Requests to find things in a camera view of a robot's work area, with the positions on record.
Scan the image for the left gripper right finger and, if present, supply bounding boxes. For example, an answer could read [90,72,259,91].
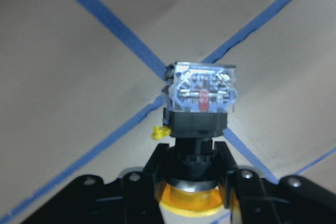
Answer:
[215,142,335,223]

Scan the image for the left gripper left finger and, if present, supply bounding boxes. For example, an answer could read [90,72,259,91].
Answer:
[23,144,169,223]

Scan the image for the yellow push button switch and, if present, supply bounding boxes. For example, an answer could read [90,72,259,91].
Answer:
[151,61,238,218]

